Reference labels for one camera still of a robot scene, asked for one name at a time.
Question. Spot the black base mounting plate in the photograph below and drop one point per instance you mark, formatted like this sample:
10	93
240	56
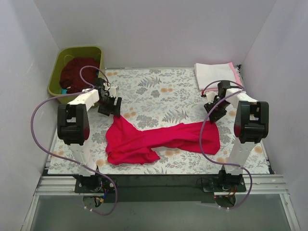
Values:
158	188

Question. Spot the aluminium frame rail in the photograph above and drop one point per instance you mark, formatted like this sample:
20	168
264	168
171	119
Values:
56	185

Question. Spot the folded white t shirt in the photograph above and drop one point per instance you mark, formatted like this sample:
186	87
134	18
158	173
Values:
199	71

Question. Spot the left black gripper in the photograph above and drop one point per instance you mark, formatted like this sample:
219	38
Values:
109	106

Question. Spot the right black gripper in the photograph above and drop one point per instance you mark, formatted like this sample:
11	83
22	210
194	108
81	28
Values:
215	109

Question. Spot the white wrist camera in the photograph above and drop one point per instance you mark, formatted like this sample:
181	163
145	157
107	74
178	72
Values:
209	95
112	90

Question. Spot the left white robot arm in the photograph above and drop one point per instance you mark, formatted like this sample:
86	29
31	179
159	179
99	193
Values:
73	125

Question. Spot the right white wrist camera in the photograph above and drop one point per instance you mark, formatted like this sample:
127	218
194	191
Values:
209	95

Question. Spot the olive green plastic bin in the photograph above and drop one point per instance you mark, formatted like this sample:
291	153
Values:
64	57

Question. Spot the dark maroon t shirt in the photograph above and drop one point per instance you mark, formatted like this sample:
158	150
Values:
70	79

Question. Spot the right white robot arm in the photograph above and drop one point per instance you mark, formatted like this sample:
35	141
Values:
251	125

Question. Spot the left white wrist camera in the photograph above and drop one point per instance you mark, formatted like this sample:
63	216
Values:
112	90

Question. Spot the folded pink t shirt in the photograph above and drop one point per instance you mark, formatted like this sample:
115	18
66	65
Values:
220	72

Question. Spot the bright red t shirt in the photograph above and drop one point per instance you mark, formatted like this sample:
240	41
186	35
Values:
128	145

